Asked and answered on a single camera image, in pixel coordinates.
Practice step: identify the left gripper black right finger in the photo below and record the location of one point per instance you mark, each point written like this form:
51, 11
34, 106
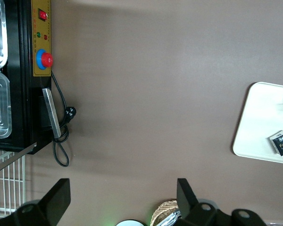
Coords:
188, 202

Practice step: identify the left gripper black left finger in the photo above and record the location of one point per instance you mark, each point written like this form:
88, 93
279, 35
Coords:
56, 200

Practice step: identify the beige plastic tray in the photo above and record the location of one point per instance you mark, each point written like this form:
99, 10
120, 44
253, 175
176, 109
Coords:
254, 122

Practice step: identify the aluminium foil container stack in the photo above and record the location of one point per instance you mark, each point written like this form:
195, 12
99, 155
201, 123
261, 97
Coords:
172, 217

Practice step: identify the light wicker basket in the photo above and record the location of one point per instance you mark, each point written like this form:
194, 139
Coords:
162, 209

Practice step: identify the black sealing machine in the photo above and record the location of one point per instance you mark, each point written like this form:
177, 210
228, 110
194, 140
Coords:
21, 106

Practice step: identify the black Face box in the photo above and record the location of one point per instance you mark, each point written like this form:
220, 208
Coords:
282, 143

